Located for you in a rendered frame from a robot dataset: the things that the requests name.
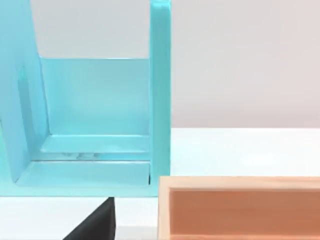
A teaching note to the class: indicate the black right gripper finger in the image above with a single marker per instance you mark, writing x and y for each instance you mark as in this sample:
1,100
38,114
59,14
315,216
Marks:
99,222

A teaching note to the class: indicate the light blue rack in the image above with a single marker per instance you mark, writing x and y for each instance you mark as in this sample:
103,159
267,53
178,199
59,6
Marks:
100,105

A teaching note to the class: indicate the shallow salmon-coloured box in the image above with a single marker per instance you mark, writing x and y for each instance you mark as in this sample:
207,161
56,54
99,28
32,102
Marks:
240,207

